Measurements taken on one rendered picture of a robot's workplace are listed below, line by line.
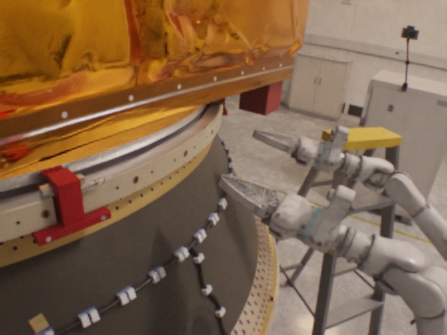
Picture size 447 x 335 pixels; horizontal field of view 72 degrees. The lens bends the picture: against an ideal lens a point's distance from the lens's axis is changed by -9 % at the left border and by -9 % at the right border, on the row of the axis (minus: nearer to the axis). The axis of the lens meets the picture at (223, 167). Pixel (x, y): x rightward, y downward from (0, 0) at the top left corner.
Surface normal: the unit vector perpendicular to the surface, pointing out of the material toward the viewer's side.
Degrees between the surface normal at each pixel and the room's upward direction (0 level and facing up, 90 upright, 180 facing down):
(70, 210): 90
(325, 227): 60
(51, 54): 85
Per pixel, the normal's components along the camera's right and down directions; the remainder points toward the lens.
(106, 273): 0.71, -0.11
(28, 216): 0.67, 0.37
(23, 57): 0.87, 0.26
